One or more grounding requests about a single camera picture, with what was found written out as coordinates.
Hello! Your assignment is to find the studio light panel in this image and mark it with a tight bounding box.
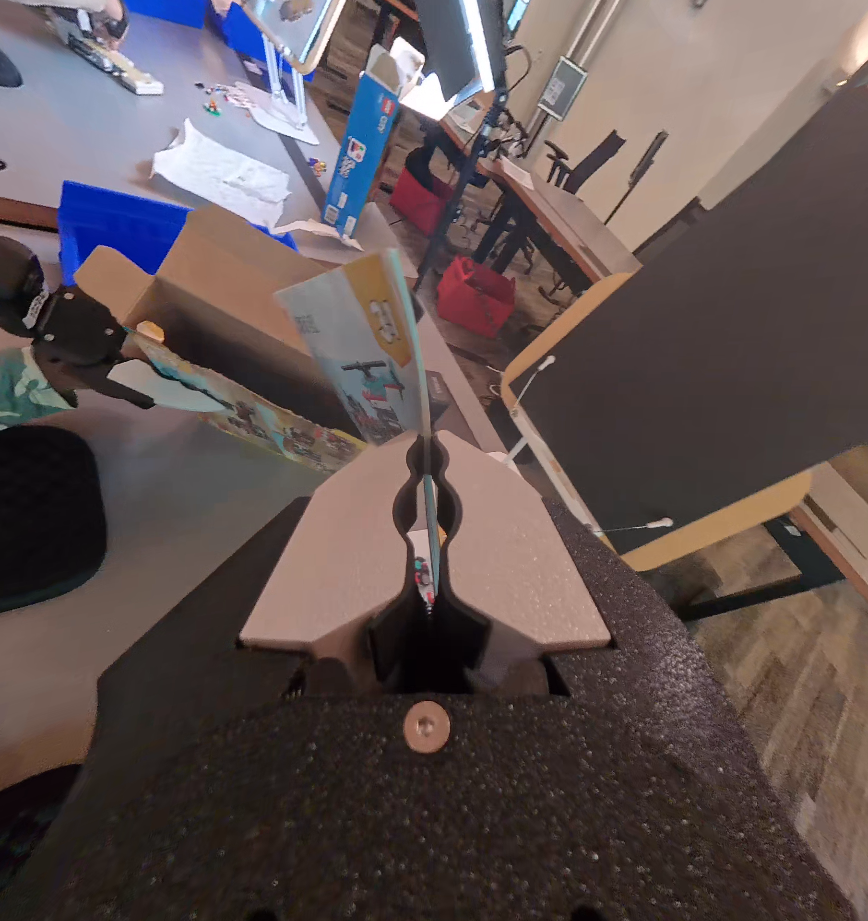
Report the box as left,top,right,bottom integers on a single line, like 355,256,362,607
411,0,508,103

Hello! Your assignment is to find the white panel stand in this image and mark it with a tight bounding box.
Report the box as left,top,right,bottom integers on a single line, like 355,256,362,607
249,35,321,146
488,435,604,537

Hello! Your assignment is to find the black case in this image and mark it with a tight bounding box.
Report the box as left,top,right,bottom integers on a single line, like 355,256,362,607
421,370,455,433

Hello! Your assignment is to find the lego instruction booklet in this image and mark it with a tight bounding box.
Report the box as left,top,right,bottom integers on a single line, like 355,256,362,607
274,248,451,605

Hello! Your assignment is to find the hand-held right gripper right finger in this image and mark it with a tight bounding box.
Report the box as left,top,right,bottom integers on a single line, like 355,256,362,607
432,429,613,686

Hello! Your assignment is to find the red bag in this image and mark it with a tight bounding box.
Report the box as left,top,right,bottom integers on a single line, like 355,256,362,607
389,147,458,236
436,254,518,341

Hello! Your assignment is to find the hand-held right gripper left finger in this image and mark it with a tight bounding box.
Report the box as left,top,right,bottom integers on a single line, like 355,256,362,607
239,429,435,685

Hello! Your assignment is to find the black office chair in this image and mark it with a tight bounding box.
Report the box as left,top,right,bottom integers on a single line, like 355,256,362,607
544,128,627,197

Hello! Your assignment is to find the grey brick model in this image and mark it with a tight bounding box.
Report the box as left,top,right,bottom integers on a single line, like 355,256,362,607
48,11,166,98

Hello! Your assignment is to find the blue toy box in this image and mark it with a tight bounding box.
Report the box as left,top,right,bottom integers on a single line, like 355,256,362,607
322,43,425,240

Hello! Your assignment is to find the black light stand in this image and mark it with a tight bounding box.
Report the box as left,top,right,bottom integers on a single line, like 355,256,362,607
414,85,512,292

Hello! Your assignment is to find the framed wall sign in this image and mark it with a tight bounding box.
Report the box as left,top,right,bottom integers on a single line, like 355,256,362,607
536,55,590,120

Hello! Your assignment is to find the torn white paper bag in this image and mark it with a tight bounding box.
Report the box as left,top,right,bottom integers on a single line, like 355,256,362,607
149,118,292,228

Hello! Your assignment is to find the yellow lego set box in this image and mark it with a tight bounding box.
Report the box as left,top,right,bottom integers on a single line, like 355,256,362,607
74,207,369,474

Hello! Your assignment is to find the blue plastic bin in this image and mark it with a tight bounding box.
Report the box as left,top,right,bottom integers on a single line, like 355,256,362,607
216,0,314,82
58,180,299,289
123,0,213,31

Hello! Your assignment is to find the wooden office desk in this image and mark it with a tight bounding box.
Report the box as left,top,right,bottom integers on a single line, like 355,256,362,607
440,115,645,305

